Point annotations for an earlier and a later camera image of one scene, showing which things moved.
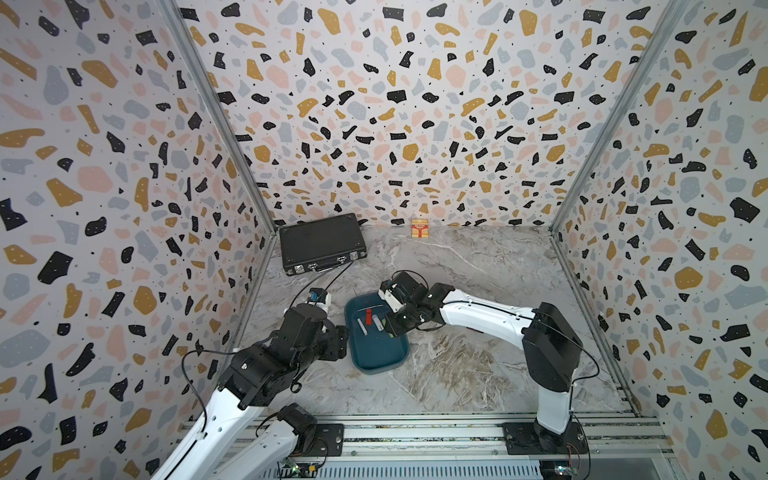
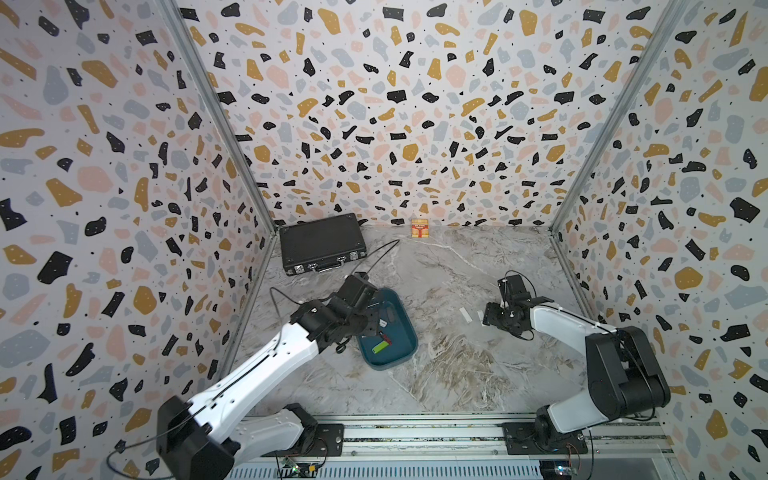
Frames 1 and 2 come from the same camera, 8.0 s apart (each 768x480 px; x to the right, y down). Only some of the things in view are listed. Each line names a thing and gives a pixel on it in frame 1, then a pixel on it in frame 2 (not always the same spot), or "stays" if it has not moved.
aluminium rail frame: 472,446 stays
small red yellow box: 420,228 stays
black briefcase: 313,245 stays
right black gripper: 391,326 → 489,316
